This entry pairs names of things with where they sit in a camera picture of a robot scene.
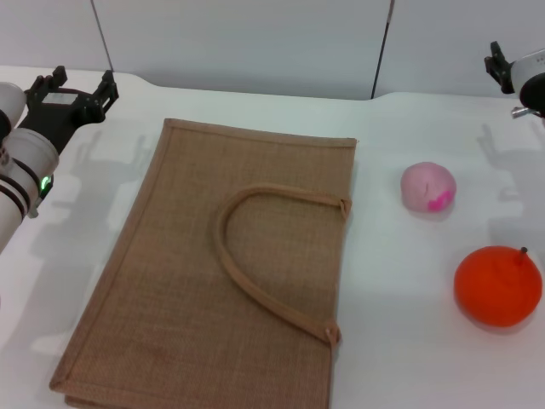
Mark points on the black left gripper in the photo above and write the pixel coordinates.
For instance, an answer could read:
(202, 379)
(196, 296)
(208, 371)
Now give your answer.
(51, 111)

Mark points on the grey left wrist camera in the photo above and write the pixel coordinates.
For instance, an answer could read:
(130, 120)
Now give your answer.
(10, 98)

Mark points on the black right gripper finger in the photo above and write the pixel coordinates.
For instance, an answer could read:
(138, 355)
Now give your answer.
(502, 72)

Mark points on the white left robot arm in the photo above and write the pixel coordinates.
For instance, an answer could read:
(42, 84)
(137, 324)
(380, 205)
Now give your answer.
(21, 170)

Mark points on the brown jute handbag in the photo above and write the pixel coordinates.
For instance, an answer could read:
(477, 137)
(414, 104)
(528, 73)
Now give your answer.
(179, 264)

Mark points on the orange fruit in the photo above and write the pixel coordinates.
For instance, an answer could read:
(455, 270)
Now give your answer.
(494, 289)

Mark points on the pink peach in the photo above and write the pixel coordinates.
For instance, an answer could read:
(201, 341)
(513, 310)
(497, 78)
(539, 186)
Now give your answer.
(426, 187)

